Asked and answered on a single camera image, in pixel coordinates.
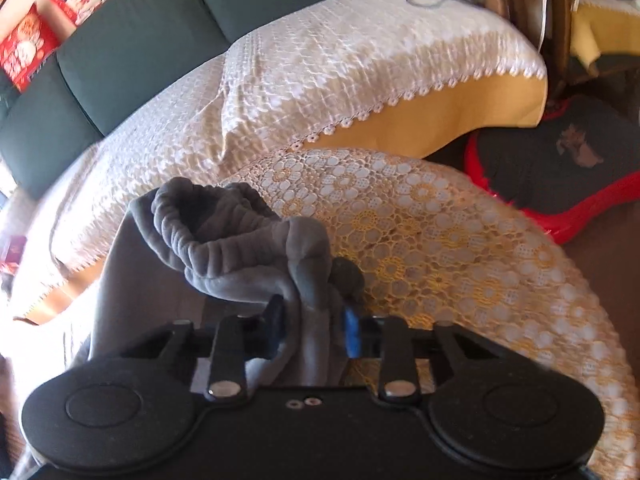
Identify red rabbit print pillow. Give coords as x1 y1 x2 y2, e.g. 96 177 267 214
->
0 4 60 93

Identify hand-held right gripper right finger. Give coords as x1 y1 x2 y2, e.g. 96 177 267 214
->
341 307 501 403

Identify green sofa with lace cover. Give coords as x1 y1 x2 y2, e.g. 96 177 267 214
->
10 0 548 326

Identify grey pants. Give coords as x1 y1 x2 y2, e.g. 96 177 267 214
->
60 177 368 391

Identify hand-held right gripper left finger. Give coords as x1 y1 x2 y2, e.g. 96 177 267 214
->
119 294 287 402

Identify black red-rimmed floor cushion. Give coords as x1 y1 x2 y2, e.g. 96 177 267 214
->
465 95 640 246

